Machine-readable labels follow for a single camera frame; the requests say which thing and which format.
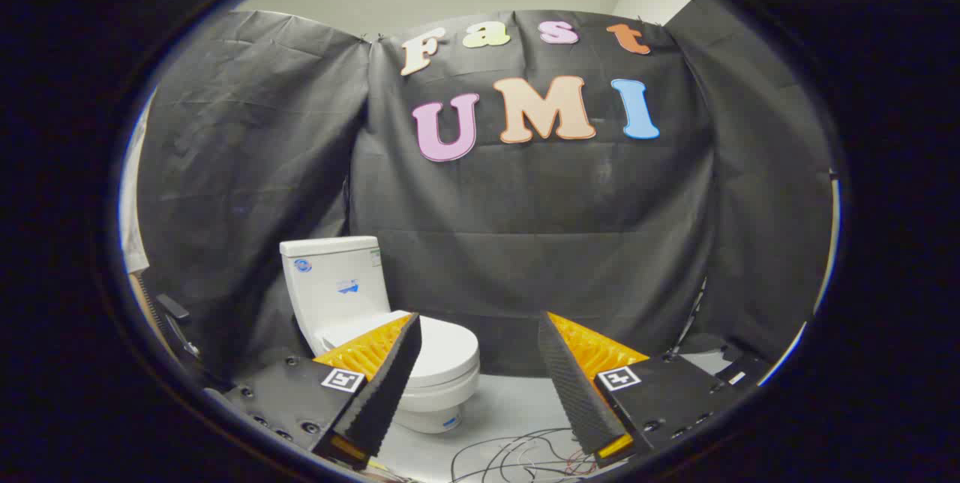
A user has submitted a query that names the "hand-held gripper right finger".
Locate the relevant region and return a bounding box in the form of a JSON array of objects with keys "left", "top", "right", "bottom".
[{"left": 537, "top": 310, "right": 743, "bottom": 469}]

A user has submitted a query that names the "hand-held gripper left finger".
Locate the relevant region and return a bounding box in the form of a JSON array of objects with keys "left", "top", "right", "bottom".
[{"left": 223, "top": 312, "right": 422, "bottom": 471}]

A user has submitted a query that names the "white toilet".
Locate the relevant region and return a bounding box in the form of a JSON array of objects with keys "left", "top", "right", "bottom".
[{"left": 280, "top": 235, "right": 481, "bottom": 435}]

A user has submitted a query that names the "black box with white label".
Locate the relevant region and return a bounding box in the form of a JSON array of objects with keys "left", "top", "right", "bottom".
[{"left": 716, "top": 354, "right": 770, "bottom": 388}]

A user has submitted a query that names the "black backdrop cloth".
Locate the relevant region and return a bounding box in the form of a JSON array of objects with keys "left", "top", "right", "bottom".
[{"left": 135, "top": 9, "right": 835, "bottom": 383}]

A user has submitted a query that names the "black stand equipment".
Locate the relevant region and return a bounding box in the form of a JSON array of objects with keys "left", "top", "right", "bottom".
[{"left": 154, "top": 293, "right": 203, "bottom": 364}]

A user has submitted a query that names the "tangle of floor cables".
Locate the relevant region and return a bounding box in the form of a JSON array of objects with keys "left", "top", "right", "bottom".
[{"left": 450, "top": 427, "right": 601, "bottom": 483}]

